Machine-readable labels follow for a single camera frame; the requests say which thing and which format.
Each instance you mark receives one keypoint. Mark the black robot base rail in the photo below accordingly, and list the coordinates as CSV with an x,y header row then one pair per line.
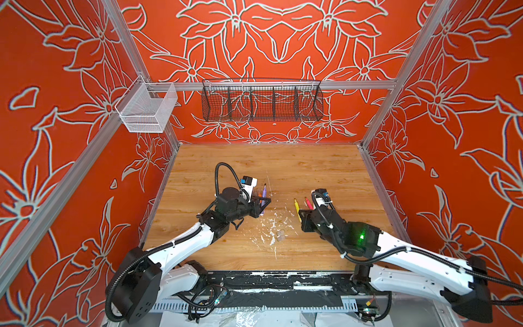
x,y
286,289

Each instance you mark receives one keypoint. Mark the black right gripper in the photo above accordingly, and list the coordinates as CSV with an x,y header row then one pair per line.
x,y
307,218

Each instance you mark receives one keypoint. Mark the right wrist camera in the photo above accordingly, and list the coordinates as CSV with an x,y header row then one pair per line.
x,y
322,198

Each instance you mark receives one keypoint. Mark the black wire basket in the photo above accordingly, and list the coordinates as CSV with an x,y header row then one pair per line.
x,y
243,100

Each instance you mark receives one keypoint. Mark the right aluminium frame post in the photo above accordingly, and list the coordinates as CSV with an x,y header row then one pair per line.
x,y
426,32

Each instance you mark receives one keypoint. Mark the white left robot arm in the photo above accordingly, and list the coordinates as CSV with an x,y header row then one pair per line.
x,y
147,276

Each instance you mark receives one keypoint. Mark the aluminium corner frame post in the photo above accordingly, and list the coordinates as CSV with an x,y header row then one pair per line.
x,y
120,26

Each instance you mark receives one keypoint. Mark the pink highlighter pen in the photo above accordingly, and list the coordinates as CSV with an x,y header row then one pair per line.
x,y
309,204

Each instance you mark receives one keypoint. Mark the purple highlighter pen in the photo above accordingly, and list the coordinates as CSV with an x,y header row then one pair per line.
x,y
264,194

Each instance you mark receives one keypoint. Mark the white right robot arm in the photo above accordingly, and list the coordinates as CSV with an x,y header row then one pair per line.
x,y
387,264

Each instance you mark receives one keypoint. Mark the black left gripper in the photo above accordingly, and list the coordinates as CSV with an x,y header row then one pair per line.
x,y
261,198

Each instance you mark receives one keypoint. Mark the white mesh basket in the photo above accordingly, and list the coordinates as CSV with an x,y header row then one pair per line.
x,y
144,111

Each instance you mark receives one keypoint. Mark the yellow highlighter pen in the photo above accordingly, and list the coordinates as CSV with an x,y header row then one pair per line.
x,y
297,208

